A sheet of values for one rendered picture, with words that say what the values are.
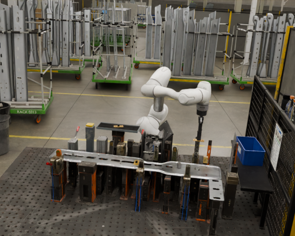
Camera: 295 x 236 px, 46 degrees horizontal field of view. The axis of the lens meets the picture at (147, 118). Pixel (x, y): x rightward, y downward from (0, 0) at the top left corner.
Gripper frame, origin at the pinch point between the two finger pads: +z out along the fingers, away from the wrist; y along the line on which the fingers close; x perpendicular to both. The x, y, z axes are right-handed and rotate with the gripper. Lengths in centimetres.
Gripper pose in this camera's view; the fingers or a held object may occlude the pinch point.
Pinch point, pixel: (199, 135)
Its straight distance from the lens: 264.7
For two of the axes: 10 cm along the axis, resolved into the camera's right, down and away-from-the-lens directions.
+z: -0.5, 9.4, 3.2
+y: -1.4, 3.1, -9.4
